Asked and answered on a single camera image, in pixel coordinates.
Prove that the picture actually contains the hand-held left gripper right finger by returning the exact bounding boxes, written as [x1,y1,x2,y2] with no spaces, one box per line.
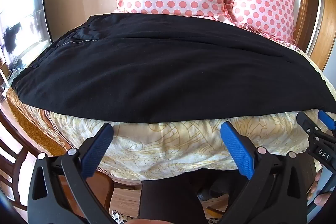
[220,122,309,224]

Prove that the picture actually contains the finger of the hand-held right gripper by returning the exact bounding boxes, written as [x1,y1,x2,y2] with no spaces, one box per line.
[318,110,336,141]
[296,111,320,142]

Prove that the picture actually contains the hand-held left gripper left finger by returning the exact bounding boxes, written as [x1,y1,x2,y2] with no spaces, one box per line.
[28,123,114,224]

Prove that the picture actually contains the black pants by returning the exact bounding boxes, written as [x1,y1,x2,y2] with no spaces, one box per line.
[12,13,326,125]

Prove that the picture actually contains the person's right hand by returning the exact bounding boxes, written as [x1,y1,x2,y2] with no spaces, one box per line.
[308,170,333,207]

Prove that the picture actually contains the cream floral bedspread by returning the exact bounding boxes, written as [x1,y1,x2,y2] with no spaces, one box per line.
[49,44,336,182]

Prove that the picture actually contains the orange patterned bed sheet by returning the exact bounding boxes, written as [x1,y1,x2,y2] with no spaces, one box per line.
[7,88,69,157]

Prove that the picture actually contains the wooden chair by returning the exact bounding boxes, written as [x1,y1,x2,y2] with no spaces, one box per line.
[0,110,36,205]

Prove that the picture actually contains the person's leg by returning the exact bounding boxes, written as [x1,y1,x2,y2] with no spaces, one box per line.
[138,172,250,224]

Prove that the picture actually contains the wooden wardrobe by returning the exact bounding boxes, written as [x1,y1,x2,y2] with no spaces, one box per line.
[304,0,336,75]

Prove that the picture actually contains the glass television stand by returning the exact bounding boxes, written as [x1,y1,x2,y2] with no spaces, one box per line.
[0,63,28,100]

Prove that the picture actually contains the flat screen television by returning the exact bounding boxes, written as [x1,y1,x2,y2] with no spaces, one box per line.
[0,0,53,71]

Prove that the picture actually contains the wooden bed frame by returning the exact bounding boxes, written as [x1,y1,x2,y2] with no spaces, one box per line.
[59,168,143,215]

